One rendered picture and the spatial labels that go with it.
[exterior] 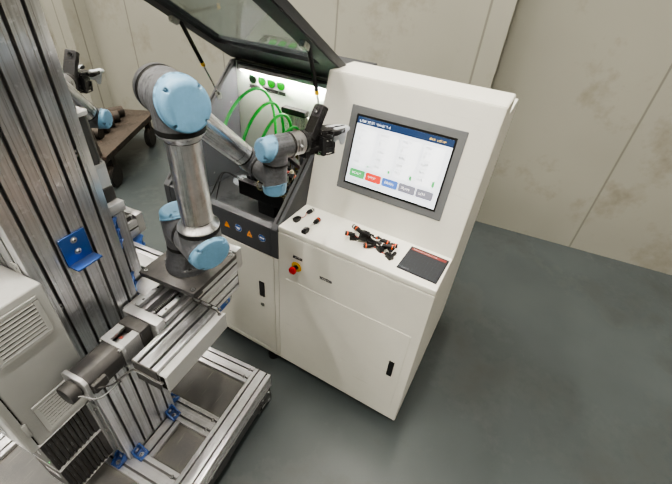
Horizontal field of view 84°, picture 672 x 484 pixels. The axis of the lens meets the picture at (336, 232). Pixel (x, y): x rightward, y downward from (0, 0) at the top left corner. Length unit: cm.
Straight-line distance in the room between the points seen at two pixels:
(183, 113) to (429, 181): 94
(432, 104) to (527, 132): 204
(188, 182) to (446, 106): 93
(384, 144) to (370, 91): 21
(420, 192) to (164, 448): 149
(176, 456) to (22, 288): 104
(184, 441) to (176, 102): 144
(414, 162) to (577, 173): 226
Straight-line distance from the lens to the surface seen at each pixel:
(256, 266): 185
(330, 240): 153
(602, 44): 336
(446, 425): 226
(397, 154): 152
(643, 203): 380
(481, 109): 145
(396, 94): 152
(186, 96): 91
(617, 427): 272
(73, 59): 192
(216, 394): 200
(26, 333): 119
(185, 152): 97
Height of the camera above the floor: 191
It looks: 36 degrees down
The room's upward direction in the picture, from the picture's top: 5 degrees clockwise
